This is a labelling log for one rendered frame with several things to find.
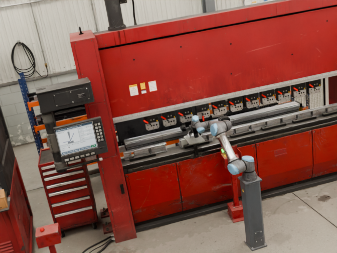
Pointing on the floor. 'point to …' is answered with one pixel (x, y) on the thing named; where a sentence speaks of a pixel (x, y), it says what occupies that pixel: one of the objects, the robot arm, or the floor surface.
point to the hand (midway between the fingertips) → (192, 135)
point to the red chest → (68, 193)
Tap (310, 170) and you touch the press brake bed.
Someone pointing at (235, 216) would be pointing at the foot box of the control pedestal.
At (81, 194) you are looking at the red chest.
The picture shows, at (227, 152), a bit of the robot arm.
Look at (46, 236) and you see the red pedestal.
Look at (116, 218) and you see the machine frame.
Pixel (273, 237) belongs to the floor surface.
